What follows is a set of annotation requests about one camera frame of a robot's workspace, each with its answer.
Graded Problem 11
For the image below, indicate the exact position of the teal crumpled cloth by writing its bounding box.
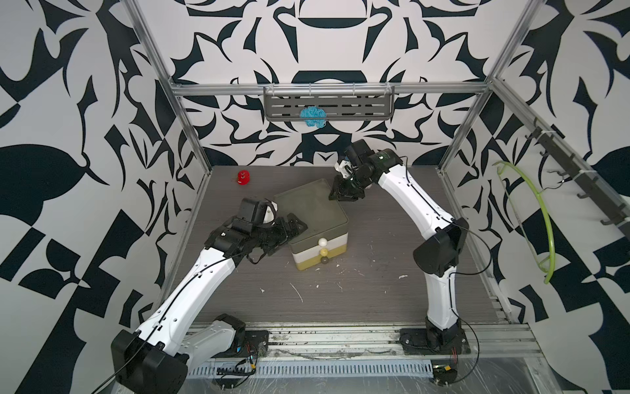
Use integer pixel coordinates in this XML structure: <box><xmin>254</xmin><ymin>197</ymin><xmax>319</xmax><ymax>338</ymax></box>
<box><xmin>300</xmin><ymin>106</ymin><xmax>327</xmax><ymax>129</ymax></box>

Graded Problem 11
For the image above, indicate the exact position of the grey wall hook rail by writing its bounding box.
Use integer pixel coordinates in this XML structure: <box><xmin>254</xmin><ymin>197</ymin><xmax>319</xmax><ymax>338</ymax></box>
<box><xmin>525</xmin><ymin>118</ymin><xmax>629</xmax><ymax>238</ymax></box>

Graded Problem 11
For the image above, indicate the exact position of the red plush toy keychain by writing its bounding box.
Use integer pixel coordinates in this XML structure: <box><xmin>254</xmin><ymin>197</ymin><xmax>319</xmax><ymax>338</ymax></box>
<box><xmin>237</xmin><ymin>170</ymin><xmax>251</xmax><ymax>186</ymax></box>

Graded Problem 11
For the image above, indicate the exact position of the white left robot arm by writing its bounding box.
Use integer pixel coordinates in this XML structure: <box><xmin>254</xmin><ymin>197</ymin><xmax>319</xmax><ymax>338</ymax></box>
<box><xmin>111</xmin><ymin>213</ymin><xmax>308</xmax><ymax>393</ymax></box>

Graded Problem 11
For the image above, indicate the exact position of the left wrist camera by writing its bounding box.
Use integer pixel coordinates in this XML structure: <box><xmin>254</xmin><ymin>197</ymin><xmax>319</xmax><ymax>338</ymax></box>
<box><xmin>236</xmin><ymin>198</ymin><xmax>277</xmax><ymax>227</ymax></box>

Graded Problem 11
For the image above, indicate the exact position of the three-drawer storage box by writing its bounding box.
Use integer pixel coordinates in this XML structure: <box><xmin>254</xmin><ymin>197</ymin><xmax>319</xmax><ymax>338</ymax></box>
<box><xmin>272</xmin><ymin>178</ymin><xmax>349</xmax><ymax>271</ymax></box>

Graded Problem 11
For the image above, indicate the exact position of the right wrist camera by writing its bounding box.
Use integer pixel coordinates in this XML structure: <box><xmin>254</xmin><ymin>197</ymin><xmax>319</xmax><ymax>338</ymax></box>
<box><xmin>334</xmin><ymin>158</ymin><xmax>354</xmax><ymax>179</ymax></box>

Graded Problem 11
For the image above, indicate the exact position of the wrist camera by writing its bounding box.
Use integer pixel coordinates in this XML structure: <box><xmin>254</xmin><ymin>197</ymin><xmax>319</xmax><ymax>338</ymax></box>
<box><xmin>334</xmin><ymin>158</ymin><xmax>354</xmax><ymax>179</ymax></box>
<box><xmin>236</xmin><ymin>198</ymin><xmax>277</xmax><ymax>227</ymax></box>

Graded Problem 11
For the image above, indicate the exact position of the white cable duct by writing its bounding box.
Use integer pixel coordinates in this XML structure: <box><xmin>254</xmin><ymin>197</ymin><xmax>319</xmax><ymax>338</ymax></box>
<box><xmin>188</xmin><ymin>359</ymin><xmax>433</xmax><ymax>379</ymax></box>

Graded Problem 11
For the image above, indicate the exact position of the green clothes hanger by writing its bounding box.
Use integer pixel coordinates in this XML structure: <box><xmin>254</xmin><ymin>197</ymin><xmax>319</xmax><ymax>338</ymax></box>
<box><xmin>493</xmin><ymin>161</ymin><xmax>557</xmax><ymax>285</ymax></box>

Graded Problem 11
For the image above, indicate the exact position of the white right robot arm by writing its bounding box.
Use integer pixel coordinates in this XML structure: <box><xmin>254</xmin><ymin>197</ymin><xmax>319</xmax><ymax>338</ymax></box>
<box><xmin>329</xmin><ymin>141</ymin><xmax>469</xmax><ymax>354</ymax></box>

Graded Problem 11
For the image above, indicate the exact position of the grey wall shelf rack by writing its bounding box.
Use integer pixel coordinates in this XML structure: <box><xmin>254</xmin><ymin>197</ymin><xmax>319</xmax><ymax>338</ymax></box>
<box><xmin>262</xmin><ymin>85</ymin><xmax>395</xmax><ymax>121</ymax></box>

